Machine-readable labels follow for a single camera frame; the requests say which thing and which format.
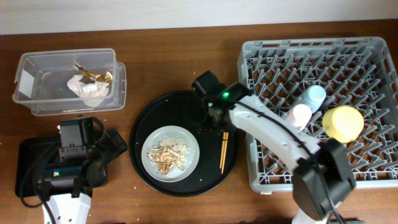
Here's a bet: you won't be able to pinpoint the grey plate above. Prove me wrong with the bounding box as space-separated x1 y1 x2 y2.
141 126 200 183

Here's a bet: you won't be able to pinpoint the pink plastic cup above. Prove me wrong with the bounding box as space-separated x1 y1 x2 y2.
285 104 312 131

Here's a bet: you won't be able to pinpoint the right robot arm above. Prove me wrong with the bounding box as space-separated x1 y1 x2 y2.
193 83 356 223

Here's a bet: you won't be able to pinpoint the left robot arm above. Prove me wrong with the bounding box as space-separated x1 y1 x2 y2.
15 128 128 223

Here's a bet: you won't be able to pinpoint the food scraps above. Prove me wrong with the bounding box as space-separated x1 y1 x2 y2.
147 137 190 175

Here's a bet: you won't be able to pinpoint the round black serving tray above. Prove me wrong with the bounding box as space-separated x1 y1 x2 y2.
129 91 239 197

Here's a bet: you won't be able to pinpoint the black rectangular tray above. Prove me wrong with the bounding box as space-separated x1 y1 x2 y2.
15 136 108 198

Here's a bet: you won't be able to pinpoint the blue plastic cup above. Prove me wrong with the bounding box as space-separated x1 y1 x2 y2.
300 85 326 114

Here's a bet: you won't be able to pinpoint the white napkin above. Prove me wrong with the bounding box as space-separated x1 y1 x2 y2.
67 75 109 108

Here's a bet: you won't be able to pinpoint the yellow plastic bowl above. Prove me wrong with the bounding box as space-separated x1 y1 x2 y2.
322 105 364 143

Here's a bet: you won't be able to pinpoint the clear plastic waste bin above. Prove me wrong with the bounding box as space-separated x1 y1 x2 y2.
12 49 127 116

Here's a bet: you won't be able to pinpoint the grey dishwasher rack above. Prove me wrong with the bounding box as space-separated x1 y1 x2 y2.
237 37 397 189

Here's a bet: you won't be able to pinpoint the gold snack wrapper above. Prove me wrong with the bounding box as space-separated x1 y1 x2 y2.
74 64 113 83

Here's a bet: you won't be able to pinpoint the wooden chopstick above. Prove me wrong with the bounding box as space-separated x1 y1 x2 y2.
221 132 229 174
220 132 227 169

